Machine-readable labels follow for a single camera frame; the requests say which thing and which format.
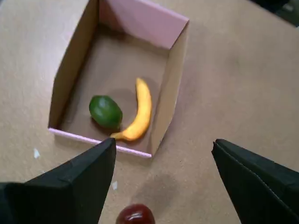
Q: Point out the dark red toy pomegranate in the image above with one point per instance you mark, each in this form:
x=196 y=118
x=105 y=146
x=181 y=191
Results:
x=135 y=215

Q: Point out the pink cardboard box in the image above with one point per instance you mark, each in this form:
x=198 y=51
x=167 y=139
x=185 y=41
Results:
x=140 y=21

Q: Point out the round green toy fruit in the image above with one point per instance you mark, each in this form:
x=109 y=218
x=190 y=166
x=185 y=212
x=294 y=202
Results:
x=105 y=112

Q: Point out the yellow toy banana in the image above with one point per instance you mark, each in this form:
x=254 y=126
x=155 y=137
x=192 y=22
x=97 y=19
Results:
x=143 y=112

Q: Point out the white tape piece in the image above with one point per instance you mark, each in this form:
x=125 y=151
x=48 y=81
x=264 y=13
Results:
x=114 y=185
x=36 y=153

